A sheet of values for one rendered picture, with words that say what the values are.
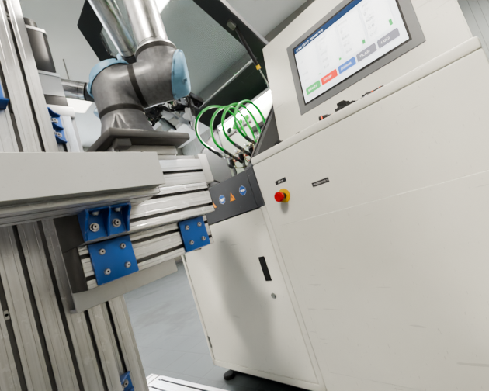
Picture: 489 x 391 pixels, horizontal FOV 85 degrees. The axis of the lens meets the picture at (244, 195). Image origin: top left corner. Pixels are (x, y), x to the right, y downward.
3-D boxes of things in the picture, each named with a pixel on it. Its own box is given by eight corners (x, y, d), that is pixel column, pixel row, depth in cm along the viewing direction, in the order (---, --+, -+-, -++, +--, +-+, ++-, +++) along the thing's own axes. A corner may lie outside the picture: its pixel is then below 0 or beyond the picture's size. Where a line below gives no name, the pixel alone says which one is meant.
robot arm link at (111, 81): (111, 128, 79) (99, 86, 80) (155, 115, 80) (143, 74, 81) (88, 112, 67) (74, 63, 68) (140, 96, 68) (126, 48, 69)
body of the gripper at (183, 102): (169, 113, 118) (161, 88, 119) (185, 114, 125) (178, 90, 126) (178, 104, 113) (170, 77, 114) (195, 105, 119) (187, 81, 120)
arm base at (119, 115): (116, 134, 62) (105, 95, 63) (92, 159, 71) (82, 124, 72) (171, 137, 74) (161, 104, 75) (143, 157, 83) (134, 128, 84)
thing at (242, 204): (178, 235, 148) (170, 208, 150) (185, 233, 151) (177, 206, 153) (257, 207, 105) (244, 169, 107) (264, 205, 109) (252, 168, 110)
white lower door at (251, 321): (213, 360, 143) (176, 237, 149) (216, 358, 145) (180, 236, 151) (317, 385, 98) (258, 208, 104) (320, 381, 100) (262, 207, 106)
